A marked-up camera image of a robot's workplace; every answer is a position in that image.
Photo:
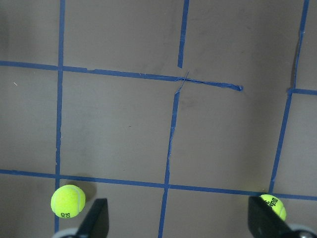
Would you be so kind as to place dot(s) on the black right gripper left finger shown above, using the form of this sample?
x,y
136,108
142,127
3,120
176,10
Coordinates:
x,y
96,222

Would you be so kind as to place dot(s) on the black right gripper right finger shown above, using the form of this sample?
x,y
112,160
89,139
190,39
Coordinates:
x,y
263,222

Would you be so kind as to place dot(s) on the far left yellow tennis ball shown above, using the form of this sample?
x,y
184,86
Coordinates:
x,y
275,204

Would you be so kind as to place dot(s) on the yellow tennis ball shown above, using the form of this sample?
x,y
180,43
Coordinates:
x,y
68,201
275,204

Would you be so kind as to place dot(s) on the centre yellow tennis ball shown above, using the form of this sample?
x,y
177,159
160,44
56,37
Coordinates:
x,y
68,201

